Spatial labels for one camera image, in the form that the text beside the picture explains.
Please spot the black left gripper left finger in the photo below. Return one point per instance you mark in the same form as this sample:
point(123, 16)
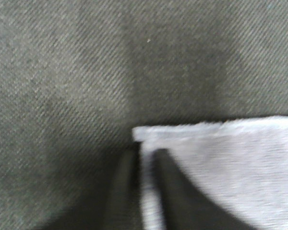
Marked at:
point(114, 205)

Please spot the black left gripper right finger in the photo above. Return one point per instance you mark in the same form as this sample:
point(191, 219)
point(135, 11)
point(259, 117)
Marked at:
point(183, 205)

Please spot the grey microfibre towel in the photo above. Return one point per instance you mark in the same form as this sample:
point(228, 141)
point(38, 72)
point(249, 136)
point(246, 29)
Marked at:
point(241, 165)

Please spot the black table cloth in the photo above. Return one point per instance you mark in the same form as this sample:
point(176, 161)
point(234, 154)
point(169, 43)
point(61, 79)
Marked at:
point(77, 75)

